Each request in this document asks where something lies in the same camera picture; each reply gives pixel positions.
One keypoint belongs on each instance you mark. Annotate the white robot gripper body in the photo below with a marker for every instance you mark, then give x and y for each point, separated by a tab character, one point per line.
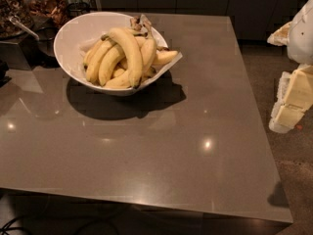
301	36

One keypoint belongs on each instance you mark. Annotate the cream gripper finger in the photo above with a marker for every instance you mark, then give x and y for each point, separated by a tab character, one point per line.
294	99

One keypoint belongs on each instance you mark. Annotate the large top yellow banana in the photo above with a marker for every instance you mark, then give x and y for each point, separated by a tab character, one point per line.
126	40

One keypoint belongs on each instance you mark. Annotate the yellow banana far right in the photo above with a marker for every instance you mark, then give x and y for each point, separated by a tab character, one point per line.
164	57

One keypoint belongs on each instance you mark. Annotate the yellow banana right upright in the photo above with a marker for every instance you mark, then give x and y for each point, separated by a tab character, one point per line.
148	51

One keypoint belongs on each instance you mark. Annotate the yellow banana bottom front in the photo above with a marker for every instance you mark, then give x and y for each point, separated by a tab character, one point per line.
120	82

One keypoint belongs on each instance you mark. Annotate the yellow banana middle left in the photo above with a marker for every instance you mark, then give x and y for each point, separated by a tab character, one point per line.
111	59

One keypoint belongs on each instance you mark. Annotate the yellow banana far left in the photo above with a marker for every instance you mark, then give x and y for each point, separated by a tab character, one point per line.
91	52

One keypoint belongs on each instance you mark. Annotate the white ceramic bowl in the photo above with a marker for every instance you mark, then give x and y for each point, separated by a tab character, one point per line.
78	35

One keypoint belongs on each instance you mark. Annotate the glass jar dried fruit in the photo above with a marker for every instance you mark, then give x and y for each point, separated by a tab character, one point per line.
56	10

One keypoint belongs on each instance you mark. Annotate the glass jar with snacks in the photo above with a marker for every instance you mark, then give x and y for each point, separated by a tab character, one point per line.
17	9

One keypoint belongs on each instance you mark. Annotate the metal scoop handle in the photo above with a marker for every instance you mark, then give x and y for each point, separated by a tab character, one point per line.
17	22

